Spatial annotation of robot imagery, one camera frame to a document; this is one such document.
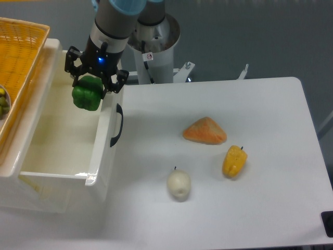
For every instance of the white metal frame bracket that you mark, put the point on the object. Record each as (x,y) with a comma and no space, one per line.
(243,74)

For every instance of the white pear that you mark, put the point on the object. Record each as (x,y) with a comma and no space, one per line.
(179,184)

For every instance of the bowl of green fruit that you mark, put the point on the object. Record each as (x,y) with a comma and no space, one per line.
(5,102)

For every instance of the black drawer handle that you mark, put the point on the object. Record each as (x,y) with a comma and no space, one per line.
(119,126)

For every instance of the yellow bell pepper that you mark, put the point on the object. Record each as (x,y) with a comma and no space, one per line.
(234,161)

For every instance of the white open drawer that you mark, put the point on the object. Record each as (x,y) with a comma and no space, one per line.
(71,146)

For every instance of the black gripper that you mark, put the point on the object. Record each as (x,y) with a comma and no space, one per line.
(103,51)

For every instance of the yellow woven basket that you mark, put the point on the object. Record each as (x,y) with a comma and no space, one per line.
(21,46)

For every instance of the green bell pepper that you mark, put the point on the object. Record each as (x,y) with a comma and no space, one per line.
(87,93)

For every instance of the white drawer cabinet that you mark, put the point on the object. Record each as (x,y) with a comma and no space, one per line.
(25,189)

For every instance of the black table corner fixture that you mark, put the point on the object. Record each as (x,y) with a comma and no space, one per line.
(327,219)

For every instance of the orange triangular bread piece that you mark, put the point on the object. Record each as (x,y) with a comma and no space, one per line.
(206,131)

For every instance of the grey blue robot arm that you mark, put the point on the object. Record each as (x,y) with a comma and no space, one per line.
(129,13)

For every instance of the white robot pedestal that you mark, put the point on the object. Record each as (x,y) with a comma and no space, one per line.
(153,48)

